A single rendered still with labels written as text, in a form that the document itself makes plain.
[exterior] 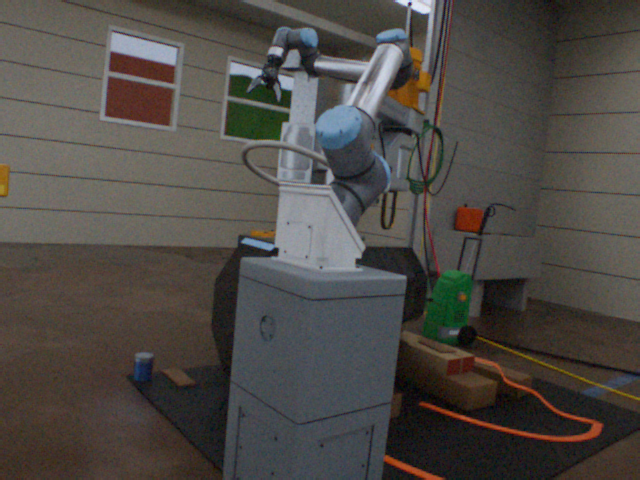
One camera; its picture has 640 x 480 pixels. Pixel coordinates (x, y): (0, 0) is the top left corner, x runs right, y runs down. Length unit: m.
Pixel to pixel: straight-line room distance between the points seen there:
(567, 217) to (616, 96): 1.62
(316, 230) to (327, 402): 0.51
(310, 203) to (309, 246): 0.13
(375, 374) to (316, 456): 0.31
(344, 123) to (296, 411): 0.86
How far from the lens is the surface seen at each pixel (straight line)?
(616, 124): 7.46
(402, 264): 3.13
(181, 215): 9.18
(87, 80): 8.70
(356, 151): 1.67
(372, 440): 1.85
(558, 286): 7.60
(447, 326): 4.36
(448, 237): 5.75
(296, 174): 3.66
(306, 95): 3.78
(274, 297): 1.62
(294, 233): 1.70
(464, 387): 3.04
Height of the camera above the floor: 1.08
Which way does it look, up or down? 5 degrees down
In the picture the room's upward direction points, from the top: 6 degrees clockwise
